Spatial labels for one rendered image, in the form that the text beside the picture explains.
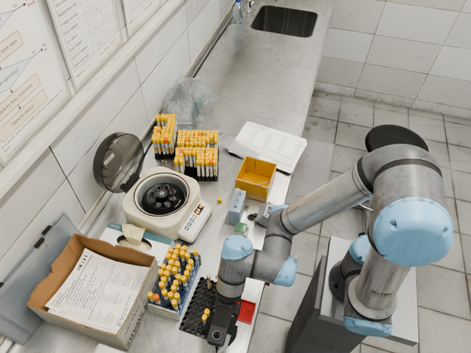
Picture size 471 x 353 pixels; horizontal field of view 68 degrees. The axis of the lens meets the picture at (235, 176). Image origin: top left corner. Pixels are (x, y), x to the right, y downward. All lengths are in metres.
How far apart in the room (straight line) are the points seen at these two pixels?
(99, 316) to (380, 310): 0.77
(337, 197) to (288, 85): 1.25
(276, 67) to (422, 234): 1.63
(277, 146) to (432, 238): 1.06
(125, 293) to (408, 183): 0.87
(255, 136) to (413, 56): 2.02
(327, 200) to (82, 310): 0.79
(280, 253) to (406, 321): 0.51
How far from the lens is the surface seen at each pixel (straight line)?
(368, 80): 3.45
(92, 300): 1.20
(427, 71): 3.44
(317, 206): 0.84
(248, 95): 1.88
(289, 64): 2.16
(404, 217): 0.61
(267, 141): 1.61
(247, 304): 1.19
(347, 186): 0.79
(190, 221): 1.28
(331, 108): 3.34
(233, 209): 1.24
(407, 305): 1.28
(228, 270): 0.90
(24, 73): 1.02
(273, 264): 0.89
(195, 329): 1.15
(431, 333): 2.36
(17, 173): 1.02
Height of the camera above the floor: 2.00
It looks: 50 degrees down
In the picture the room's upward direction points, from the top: 2 degrees clockwise
